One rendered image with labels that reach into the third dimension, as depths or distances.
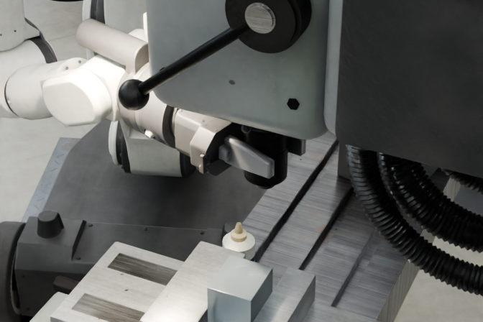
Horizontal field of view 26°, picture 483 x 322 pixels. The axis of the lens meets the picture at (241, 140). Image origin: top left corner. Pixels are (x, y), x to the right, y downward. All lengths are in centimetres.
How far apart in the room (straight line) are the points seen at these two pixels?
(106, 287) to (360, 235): 38
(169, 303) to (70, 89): 27
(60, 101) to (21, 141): 217
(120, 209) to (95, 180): 12
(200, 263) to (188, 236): 80
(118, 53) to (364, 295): 44
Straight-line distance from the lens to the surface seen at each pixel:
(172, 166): 207
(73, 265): 198
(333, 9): 86
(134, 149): 205
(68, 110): 124
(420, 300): 279
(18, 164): 331
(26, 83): 136
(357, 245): 142
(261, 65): 93
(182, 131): 112
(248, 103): 96
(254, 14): 87
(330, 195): 150
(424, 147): 58
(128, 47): 117
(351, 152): 72
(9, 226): 208
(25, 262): 200
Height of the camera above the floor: 185
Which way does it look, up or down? 34 degrees down
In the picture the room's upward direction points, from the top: straight up
